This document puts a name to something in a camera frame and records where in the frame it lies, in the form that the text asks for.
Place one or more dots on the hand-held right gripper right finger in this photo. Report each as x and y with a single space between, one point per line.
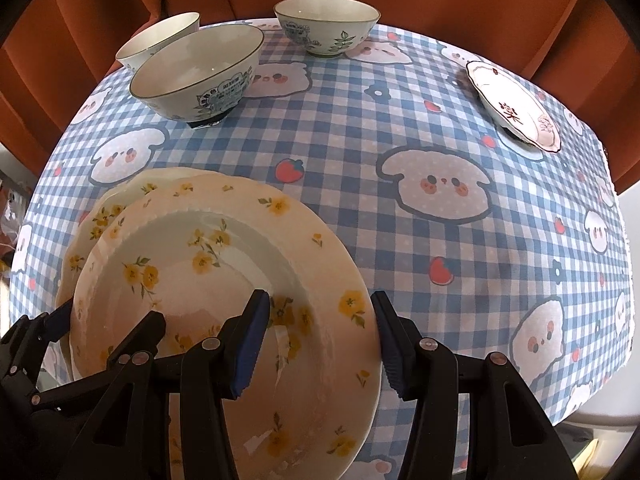
392 360

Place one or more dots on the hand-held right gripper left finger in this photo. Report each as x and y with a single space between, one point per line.
250 345

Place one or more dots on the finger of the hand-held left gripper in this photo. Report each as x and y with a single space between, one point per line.
56 316

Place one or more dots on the yellow floral plate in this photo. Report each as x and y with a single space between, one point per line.
200 270
95 220

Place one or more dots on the white round plate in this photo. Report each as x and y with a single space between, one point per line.
200 65

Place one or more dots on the blue checkered cartoon tablecloth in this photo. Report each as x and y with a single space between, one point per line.
350 210

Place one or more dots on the white bowl with blue print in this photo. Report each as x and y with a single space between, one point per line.
150 40

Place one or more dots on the white bowl with leaf print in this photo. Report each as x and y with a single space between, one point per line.
325 35

